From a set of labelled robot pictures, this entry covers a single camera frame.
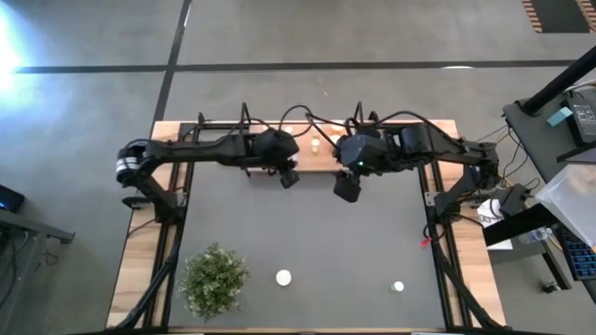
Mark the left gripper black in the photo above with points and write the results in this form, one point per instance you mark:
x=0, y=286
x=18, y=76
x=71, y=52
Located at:
x=277, y=148

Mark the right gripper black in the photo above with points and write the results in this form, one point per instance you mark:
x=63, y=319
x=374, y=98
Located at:
x=368, y=153

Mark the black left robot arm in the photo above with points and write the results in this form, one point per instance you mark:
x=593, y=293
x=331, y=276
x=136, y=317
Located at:
x=195, y=151

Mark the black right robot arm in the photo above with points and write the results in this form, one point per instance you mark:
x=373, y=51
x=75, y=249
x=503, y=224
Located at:
x=456, y=144

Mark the small red tag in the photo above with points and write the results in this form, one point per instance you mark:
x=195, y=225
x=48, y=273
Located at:
x=425, y=242

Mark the white printed paper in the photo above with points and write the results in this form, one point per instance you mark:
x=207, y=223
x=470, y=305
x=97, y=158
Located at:
x=489, y=218

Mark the green potted plant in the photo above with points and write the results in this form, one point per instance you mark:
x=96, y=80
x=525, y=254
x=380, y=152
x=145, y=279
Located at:
x=214, y=281

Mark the grey table mat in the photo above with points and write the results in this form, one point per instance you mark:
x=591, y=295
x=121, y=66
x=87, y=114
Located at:
x=363, y=302

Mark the black power box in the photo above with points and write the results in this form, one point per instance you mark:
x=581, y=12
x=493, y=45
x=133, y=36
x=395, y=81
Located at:
x=514, y=199

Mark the black stand beam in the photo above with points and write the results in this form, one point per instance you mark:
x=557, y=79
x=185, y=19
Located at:
x=517, y=225

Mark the dark grey side table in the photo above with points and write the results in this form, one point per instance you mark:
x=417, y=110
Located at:
x=535, y=139

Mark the clear water bottle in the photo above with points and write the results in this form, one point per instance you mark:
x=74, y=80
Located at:
x=535, y=236

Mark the light blue box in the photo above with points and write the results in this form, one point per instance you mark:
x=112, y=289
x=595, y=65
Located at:
x=559, y=116

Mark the black pole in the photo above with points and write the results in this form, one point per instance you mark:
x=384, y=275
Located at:
x=559, y=81

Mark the clear plastic bin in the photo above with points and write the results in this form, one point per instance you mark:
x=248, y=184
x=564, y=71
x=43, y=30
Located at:
x=572, y=200

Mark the black power adapter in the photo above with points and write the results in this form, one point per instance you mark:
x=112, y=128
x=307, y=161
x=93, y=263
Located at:
x=584, y=116

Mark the blue crate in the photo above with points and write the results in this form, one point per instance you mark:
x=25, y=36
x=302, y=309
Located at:
x=579, y=256

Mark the grey metal table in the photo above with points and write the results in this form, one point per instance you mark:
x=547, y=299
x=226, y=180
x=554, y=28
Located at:
x=37, y=228

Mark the dark device with blue light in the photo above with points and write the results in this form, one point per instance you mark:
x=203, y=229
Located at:
x=11, y=200

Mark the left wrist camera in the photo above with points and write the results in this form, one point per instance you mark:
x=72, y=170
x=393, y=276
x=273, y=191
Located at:
x=289, y=178

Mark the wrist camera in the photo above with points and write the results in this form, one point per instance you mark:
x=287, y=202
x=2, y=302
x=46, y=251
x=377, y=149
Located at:
x=347, y=187
x=289, y=178

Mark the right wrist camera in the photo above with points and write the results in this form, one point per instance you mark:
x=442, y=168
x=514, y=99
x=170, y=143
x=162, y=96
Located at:
x=347, y=187

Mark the black metal table frame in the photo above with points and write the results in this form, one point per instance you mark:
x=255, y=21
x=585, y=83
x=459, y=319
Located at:
x=187, y=131

